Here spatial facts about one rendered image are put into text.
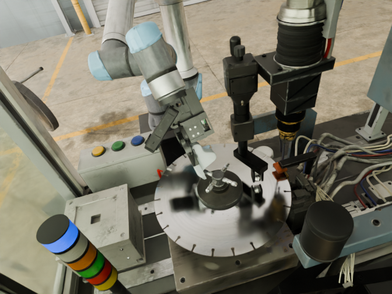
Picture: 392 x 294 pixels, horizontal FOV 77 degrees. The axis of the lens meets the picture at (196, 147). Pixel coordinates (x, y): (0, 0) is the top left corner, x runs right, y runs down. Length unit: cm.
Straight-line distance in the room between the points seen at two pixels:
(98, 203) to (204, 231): 34
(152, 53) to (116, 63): 15
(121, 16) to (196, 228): 59
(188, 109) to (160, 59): 12
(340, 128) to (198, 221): 75
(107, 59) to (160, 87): 19
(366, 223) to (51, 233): 48
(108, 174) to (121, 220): 26
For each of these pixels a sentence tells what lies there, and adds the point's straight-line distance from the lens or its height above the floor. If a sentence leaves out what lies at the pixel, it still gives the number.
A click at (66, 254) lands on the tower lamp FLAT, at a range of 43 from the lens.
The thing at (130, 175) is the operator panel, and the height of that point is 81.
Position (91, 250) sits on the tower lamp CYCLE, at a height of 108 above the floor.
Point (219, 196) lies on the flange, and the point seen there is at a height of 96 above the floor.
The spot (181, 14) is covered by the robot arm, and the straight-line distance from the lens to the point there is 98.
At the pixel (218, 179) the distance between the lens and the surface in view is 57.
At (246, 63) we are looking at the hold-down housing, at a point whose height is 125.
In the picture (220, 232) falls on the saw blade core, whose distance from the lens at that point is 56.
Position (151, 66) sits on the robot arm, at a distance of 54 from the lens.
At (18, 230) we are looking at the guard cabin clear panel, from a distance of 70.
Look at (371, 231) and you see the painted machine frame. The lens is 49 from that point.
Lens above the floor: 144
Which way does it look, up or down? 42 degrees down
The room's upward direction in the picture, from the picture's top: 12 degrees counter-clockwise
